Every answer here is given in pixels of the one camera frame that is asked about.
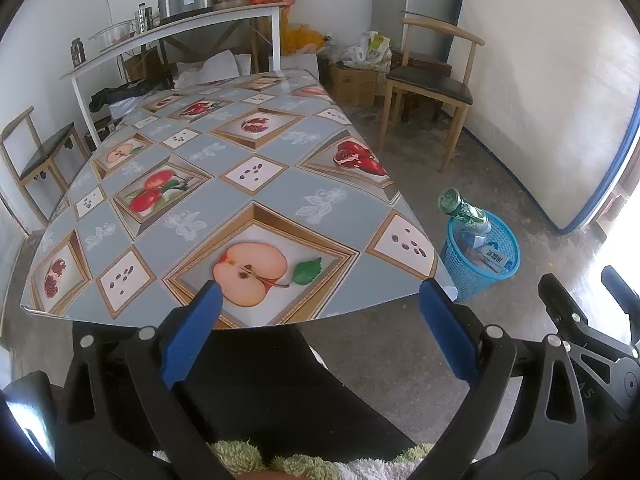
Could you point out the brown cardboard box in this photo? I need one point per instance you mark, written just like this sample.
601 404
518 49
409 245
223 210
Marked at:
140 67
350 85

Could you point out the silver rice cooker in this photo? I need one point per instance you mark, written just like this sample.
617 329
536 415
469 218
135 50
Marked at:
185 0

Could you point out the fruit print tablecloth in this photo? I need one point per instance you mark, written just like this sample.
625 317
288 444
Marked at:
210 210

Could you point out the green plastic bottle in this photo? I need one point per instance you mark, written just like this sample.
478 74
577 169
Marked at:
462 212

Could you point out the blue plastic waste basket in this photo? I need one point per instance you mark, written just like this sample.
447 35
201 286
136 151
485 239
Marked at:
465 280

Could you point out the white side table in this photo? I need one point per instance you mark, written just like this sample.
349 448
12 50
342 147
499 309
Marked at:
200 17

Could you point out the white plastic bags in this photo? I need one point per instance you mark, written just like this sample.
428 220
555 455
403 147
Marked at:
365 52

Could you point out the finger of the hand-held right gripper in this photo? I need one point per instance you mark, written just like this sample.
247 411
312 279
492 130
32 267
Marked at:
625 300
565 310

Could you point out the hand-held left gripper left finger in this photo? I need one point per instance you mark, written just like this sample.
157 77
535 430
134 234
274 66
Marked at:
192 340

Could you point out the wooden chair with dark seat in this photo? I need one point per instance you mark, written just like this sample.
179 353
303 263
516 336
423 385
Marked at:
47 147

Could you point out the green and white towel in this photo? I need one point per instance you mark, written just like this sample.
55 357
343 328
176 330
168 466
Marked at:
240 457

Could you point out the clear glass bowl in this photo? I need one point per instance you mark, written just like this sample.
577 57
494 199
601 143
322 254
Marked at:
117 32

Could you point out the clear plastic bag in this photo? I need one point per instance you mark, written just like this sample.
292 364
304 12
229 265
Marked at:
470 240

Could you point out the black cloth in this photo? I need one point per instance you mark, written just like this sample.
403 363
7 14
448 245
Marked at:
120 92

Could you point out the person's black trousers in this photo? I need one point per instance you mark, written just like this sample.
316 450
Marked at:
265 385

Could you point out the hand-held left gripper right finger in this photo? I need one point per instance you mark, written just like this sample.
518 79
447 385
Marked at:
447 340

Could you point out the large white plastic bag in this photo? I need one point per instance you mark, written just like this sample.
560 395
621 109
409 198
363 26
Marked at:
210 67

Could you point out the yellow plastic bag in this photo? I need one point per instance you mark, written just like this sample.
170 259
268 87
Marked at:
300 40

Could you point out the white mattress with blue edge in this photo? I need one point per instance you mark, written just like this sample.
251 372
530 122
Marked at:
540 85

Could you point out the blue and white box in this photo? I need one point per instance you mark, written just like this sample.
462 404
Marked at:
495 257

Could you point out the wooden chair with armrest back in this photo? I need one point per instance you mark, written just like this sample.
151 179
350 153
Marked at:
430 85

